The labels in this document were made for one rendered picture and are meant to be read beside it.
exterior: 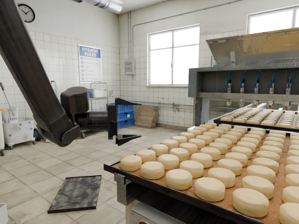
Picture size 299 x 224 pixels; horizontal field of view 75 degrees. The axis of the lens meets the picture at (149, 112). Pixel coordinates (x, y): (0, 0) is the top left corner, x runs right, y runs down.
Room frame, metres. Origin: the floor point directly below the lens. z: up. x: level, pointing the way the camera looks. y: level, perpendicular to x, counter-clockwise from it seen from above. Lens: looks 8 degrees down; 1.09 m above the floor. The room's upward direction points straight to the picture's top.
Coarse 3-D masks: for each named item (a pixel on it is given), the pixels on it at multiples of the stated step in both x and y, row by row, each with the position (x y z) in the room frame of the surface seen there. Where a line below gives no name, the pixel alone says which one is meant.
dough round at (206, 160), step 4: (192, 156) 0.44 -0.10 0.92; (196, 156) 0.44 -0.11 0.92; (200, 156) 0.44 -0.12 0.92; (204, 156) 0.44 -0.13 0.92; (208, 156) 0.44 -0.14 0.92; (196, 160) 0.43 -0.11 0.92; (200, 160) 0.42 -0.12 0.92; (204, 160) 0.42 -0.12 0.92; (208, 160) 0.42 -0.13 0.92; (204, 164) 0.42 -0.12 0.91; (208, 164) 0.42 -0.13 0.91
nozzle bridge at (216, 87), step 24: (192, 72) 1.07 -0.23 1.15; (216, 72) 1.08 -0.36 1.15; (240, 72) 1.00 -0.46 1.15; (264, 72) 0.94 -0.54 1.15; (288, 72) 0.88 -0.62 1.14; (192, 96) 1.07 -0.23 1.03; (216, 96) 1.02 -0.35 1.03; (240, 96) 0.95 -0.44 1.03; (264, 96) 0.89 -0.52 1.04; (288, 96) 0.83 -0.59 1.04
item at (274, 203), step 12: (288, 144) 0.60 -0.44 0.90; (156, 156) 0.49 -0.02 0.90; (252, 156) 0.49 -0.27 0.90; (120, 168) 0.42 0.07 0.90; (204, 168) 0.42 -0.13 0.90; (156, 180) 0.37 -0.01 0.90; (192, 180) 0.37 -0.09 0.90; (240, 180) 0.37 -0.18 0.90; (276, 180) 0.37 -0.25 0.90; (192, 192) 0.32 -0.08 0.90; (228, 192) 0.32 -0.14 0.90; (276, 192) 0.32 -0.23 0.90; (216, 204) 0.29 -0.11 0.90; (228, 204) 0.29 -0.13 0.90; (276, 204) 0.29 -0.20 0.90; (264, 216) 0.26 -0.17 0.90; (276, 216) 0.26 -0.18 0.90
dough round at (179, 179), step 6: (168, 174) 0.35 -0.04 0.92; (174, 174) 0.35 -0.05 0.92; (180, 174) 0.35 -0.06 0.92; (186, 174) 0.35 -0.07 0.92; (168, 180) 0.34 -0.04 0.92; (174, 180) 0.33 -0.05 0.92; (180, 180) 0.33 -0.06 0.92; (186, 180) 0.33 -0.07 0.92; (174, 186) 0.33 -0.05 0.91; (180, 186) 0.33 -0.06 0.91; (186, 186) 0.33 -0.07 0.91
